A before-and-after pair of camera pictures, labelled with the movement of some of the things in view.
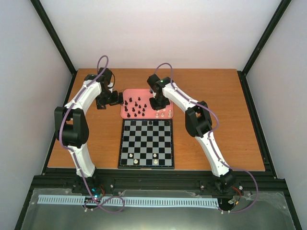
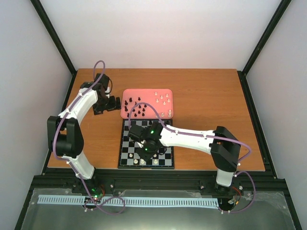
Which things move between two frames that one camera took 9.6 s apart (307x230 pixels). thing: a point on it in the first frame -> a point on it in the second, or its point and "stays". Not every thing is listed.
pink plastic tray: [136, 105] stays
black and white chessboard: [147, 143] stays
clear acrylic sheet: [263, 211] stays
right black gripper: [155, 107] -> [146, 157]
